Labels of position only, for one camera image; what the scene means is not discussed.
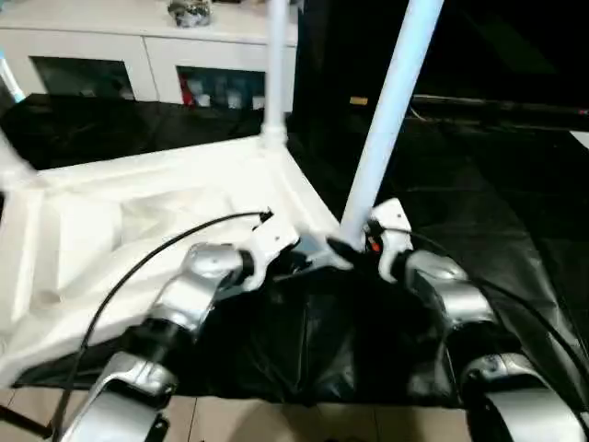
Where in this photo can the white plastic table leg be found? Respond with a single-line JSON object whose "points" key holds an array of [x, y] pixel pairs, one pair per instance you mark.
{"points": [[11, 156], [277, 69], [391, 115]]}

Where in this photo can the white plastic table top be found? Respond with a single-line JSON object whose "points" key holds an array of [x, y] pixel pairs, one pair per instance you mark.
{"points": [[115, 230]]}

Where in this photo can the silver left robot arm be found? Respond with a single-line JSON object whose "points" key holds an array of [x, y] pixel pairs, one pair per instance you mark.
{"points": [[193, 285]]}

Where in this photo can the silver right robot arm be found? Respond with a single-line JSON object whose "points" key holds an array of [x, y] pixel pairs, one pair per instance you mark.
{"points": [[451, 285]]}

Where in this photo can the black plastic mat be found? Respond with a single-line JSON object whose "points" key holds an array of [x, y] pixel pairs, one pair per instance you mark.
{"points": [[322, 345]]}

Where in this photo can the small tan tag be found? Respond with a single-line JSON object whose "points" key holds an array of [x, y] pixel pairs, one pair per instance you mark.
{"points": [[358, 100]]}

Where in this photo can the white cup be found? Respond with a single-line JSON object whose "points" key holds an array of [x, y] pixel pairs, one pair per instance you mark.
{"points": [[258, 102]]}

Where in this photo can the red bottle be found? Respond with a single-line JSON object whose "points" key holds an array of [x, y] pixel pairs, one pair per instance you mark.
{"points": [[185, 92]]}

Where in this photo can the white cabinet with glass doors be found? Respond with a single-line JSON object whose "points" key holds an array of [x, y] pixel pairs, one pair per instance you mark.
{"points": [[138, 50]]}

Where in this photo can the black bundle on cabinet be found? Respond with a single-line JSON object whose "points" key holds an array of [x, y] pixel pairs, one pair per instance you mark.
{"points": [[189, 11]]}

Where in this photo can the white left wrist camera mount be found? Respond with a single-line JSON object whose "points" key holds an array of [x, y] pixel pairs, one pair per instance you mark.
{"points": [[271, 239]]}

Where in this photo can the black folding table frame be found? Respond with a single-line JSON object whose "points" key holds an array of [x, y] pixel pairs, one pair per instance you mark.
{"points": [[23, 421]]}

